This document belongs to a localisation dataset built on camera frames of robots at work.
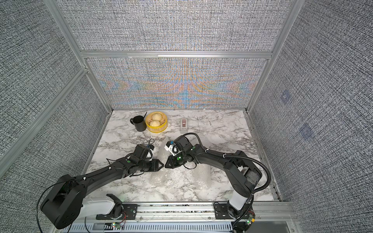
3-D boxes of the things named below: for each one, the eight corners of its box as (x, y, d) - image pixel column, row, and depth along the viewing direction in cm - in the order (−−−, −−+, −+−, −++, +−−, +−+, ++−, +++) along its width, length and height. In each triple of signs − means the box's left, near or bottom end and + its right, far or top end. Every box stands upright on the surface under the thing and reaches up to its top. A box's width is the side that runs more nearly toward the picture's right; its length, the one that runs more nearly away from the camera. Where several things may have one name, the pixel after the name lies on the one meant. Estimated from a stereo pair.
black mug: (132, 131, 108) (128, 123, 101) (135, 123, 113) (131, 115, 106) (145, 131, 108) (142, 123, 101) (147, 123, 113) (144, 115, 106)
